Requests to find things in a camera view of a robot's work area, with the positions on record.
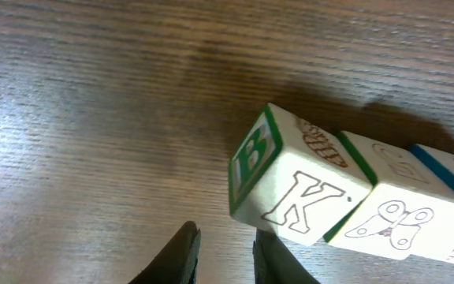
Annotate wooden block pineapple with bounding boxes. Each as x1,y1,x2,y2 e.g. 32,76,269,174
324,131,454,260

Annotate wooden block number five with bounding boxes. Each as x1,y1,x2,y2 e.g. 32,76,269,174
228,103,372,246

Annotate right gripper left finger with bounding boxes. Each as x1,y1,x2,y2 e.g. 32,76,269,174
129,221,201,284

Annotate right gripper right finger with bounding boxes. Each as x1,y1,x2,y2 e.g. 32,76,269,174
252,229,319,284

